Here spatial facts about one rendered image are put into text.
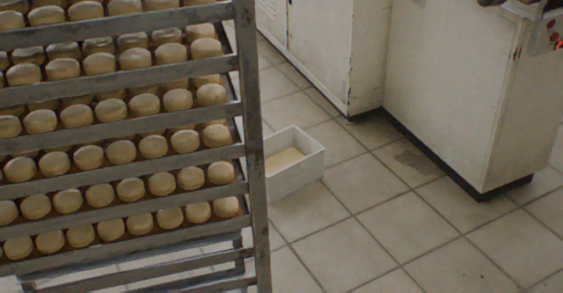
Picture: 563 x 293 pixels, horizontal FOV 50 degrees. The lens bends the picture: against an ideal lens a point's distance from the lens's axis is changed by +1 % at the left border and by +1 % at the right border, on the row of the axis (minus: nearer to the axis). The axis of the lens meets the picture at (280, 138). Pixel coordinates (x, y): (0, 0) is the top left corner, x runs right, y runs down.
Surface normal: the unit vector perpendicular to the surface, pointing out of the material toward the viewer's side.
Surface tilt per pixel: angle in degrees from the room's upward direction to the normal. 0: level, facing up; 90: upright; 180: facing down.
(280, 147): 90
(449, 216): 0
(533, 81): 90
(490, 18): 90
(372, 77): 90
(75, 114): 0
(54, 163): 0
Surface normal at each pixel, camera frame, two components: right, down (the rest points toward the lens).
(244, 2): 0.24, 0.59
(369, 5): 0.44, 0.54
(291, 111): -0.03, -0.79
